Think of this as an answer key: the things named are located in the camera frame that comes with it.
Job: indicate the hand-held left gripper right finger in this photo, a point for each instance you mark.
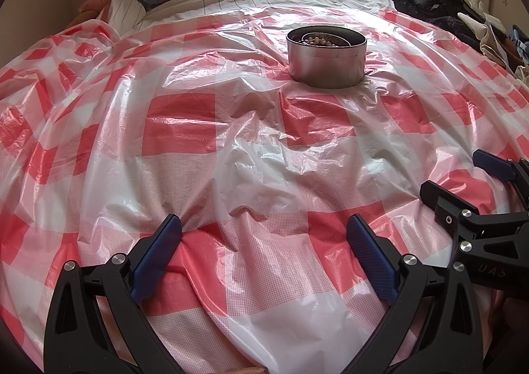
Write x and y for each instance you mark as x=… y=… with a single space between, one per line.
x=372 y=254

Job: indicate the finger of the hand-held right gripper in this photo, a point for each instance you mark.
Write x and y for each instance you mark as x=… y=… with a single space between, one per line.
x=494 y=164
x=444 y=202

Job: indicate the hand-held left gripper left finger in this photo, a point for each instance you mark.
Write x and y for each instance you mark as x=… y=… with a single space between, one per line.
x=159 y=254

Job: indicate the round metal tin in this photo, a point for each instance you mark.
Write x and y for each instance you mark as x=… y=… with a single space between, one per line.
x=326 y=68

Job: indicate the person's right hand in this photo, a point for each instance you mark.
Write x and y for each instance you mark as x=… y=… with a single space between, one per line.
x=510 y=320

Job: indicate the red checkered plastic sheet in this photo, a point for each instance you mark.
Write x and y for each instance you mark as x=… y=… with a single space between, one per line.
x=206 y=150

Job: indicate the pile of light clothes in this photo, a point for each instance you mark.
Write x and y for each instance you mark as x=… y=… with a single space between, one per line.
x=500 y=39

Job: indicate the pink plush toy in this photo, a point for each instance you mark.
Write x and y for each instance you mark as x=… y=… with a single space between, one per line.
x=95 y=2

